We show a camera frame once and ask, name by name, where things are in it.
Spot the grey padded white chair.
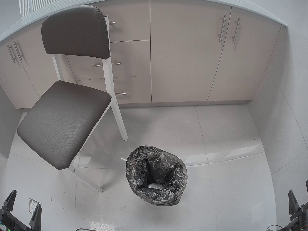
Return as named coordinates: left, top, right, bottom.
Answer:
left=17, top=5, right=128, bottom=193

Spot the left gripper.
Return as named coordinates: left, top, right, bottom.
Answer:
left=0, top=189, right=43, bottom=231

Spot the black cable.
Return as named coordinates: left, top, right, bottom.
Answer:
left=267, top=224, right=289, bottom=231

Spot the clear plastic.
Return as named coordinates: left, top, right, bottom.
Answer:
left=147, top=182, right=167, bottom=191

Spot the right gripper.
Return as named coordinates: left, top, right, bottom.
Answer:
left=285, top=180, right=308, bottom=228

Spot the black plastic bag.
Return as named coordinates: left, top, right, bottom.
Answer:
left=125, top=145, right=188, bottom=207

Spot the beige cabinet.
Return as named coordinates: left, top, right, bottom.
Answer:
left=0, top=0, right=289, bottom=109

